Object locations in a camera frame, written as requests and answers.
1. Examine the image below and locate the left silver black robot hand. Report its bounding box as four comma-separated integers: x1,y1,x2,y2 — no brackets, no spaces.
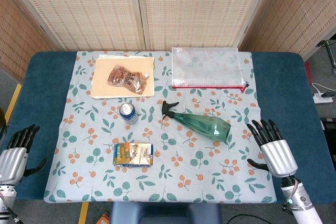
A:
0,123,48,184

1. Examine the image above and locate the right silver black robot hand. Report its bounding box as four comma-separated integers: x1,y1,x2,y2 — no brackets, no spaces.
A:
246,119,299,178

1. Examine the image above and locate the green plastic spray bottle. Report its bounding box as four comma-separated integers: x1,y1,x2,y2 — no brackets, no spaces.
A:
161,100,232,142

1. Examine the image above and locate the blue table cover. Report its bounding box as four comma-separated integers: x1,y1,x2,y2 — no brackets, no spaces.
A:
0,51,336,205

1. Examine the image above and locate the white power strip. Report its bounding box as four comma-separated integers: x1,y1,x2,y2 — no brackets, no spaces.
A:
313,90,333,104

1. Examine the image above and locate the clear mesh zipper pouch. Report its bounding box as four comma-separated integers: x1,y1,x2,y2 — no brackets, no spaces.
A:
171,47,249,94

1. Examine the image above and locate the manila paper folder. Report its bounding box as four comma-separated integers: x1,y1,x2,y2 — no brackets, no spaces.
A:
91,56,156,100

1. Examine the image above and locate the floral printed tablecloth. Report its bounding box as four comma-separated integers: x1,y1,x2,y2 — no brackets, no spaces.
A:
43,50,277,204

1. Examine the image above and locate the blue yellow snack box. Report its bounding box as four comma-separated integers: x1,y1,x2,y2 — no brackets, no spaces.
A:
113,142,154,169

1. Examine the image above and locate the blue white drink can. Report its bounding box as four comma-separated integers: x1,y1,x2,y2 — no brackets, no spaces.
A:
119,102,139,125

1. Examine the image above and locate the blue chair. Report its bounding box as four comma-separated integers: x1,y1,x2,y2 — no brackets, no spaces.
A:
109,201,223,224

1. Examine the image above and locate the brown spouted drink pouch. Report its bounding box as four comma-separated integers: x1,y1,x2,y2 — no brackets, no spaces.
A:
107,65,150,95

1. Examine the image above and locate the woven bamboo folding screen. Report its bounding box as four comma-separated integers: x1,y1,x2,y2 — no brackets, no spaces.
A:
0,0,336,84

